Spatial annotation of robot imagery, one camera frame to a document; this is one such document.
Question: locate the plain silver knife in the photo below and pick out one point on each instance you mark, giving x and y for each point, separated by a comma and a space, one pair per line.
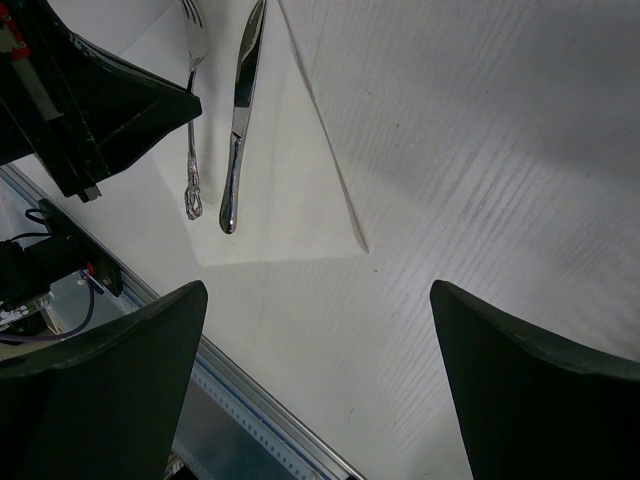
244, 88

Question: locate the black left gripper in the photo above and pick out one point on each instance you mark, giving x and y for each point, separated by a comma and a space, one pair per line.
87, 114

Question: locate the white slotted cable duct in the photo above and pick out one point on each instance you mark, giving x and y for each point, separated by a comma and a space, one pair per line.
254, 424

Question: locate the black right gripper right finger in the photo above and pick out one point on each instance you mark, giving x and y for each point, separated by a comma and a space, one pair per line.
532, 404

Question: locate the white paper napkin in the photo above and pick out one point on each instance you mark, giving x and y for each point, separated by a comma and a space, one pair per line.
292, 201

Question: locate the ornate silver fork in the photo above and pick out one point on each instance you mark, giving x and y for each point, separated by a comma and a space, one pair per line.
197, 43

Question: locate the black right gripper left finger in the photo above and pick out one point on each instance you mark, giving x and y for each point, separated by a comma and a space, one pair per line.
105, 403

